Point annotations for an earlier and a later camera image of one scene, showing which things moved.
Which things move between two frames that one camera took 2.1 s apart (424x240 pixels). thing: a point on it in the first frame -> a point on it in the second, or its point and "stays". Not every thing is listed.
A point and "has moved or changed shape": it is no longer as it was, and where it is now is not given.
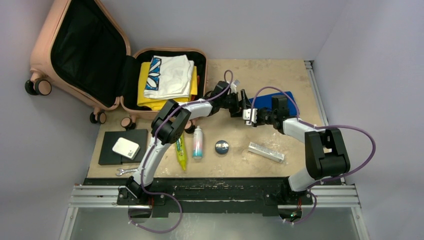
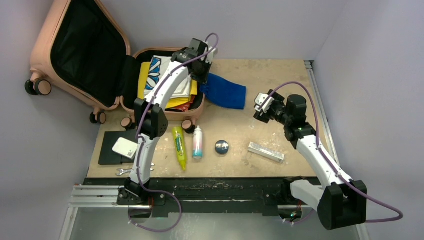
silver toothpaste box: [266, 152] stays
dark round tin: [221, 147] stays
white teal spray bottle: [197, 152] stays
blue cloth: [266, 101] has moved or changed shape
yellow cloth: [156, 104] stays
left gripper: [237, 111] -> [203, 79]
